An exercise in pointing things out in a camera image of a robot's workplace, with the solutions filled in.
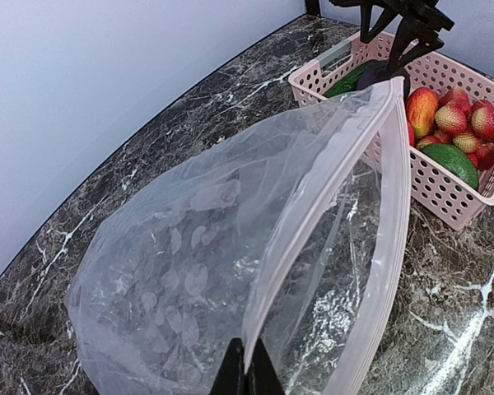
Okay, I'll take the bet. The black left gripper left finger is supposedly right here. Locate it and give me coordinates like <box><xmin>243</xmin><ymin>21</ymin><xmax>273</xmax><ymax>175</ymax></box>
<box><xmin>212</xmin><ymin>337</ymin><xmax>245</xmax><ymax>395</ymax></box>

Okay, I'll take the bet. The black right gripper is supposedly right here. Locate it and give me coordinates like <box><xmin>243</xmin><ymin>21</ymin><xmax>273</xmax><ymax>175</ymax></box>
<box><xmin>329</xmin><ymin>0</ymin><xmax>456</xmax><ymax>75</ymax></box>

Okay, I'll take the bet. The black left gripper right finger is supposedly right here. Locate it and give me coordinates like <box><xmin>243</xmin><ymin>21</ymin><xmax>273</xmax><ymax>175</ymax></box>
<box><xmin>246</xmin><ymin>339</ymin><xmax>285</xmax><ymax>395</ymax></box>

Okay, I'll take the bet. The dark purple eggplant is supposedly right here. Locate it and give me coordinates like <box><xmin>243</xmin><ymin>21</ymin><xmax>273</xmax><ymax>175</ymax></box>
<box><xmin>356</xmin><ymin>60</ymin><xmax>411</xmax><ymax>101</ymax></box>

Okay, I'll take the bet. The green cucumber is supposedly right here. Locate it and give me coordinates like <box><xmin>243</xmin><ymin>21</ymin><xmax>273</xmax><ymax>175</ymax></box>
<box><xmin>324</xmin><ymin>64</ymin><xmax>368</xmax><ymax>98</ymax></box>

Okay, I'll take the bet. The clear zip top bag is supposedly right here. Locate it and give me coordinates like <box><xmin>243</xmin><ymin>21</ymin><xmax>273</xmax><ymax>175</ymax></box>
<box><xmin>67</xmin><ymin>77</ymin><xmax>411</xmax><ymax>394</ymax></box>

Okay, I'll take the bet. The pink perforated plastic basket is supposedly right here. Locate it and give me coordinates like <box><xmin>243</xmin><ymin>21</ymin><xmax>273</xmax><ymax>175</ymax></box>
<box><xmin>288</xmin><ymin>32</ymin><xmax>494</xmax><ymax>230</ymax></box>

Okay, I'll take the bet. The orange yellow mango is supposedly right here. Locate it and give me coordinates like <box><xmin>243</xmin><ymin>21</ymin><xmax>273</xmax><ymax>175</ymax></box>
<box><xmin>406</xmin><ymin>87</ymin><xmax>438</xmax><ymax>141</ymax></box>

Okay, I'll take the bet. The black right frame post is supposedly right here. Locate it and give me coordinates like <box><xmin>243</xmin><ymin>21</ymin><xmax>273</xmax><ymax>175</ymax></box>
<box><xmin>305</xmin><ymin>0</ymin><xmax>321</xmax><ymax>16</ymax></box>

